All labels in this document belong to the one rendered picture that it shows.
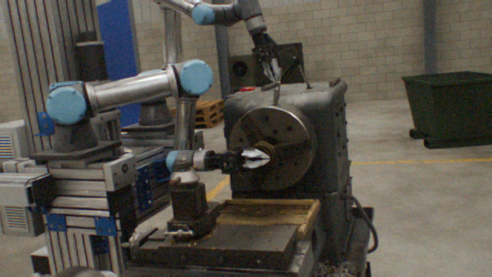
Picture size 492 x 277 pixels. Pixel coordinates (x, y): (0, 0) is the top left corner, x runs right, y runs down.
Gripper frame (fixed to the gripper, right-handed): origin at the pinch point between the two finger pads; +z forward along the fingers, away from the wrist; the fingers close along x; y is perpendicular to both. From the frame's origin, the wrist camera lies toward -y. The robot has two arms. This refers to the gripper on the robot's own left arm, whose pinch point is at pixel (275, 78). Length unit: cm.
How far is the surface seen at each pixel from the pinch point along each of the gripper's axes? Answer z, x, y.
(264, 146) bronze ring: 20.5, -3.2, 29.5
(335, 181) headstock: 45.4, 9.9, 1.1
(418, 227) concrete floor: 141, 19, -184
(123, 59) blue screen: -98, -313, -416
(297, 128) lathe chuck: 18.9, 6.6, 18.0
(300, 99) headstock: 10.6, 7.1, 0.7
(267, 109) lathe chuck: 9.5, -1.5, 18.0
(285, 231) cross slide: 39, 8, 69
